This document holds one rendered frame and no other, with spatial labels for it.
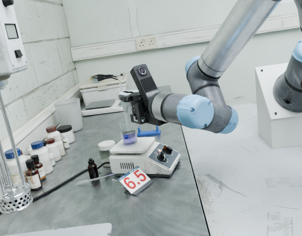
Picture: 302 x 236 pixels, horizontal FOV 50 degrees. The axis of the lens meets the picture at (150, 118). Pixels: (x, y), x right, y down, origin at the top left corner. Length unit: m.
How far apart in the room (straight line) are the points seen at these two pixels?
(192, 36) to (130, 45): 0.44
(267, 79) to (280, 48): 1.41
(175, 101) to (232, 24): 0.21
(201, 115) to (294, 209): 0.30
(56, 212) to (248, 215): 0.50
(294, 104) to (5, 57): 0.84
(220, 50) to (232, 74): 1.71
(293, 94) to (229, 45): 0.37
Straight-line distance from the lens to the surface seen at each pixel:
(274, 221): 0.78
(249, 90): 2.55
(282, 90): 1.10
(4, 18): 0.61
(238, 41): 0.77
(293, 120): 1.13
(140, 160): 0.99
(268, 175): 0.97
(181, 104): 0.73
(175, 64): 2.42
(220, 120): 0.80
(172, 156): 1.04
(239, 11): 0.74
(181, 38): 2.36
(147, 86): 0.86
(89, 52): 2.41
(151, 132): 1.37
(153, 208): 0.85
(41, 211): 0.97
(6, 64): 0.59
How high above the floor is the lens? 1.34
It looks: 16 degrees down
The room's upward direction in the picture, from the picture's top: 9 degrees counter-clockwise
